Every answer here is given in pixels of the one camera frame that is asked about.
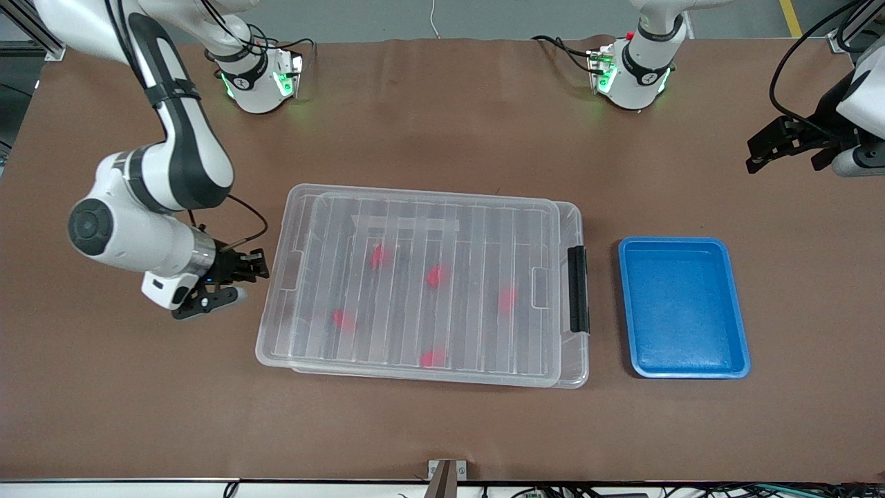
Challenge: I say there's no blue plastic tray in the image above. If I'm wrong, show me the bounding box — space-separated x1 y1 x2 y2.
617 237 752 380

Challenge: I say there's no black box latch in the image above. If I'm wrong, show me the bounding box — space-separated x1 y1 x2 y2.
568 245 590 335

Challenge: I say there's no clear plastic storage box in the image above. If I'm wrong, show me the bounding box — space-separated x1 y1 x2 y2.
290 197 590 389

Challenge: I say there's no clear ribbed plastic lid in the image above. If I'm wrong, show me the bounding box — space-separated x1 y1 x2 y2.
255 183 562 385

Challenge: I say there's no aluminium frame profile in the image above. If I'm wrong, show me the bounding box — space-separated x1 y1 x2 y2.
826 12 885 57
0 0 67 63

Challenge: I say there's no metal table bracket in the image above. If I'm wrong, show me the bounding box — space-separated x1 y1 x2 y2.
427 459 468 498

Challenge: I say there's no black cable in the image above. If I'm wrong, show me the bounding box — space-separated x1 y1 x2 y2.
187 194 270 253
769 0 866 127
531 35 597 74

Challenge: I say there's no brown table cover mat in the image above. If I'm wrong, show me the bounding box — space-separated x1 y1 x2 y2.
0 36 885 483

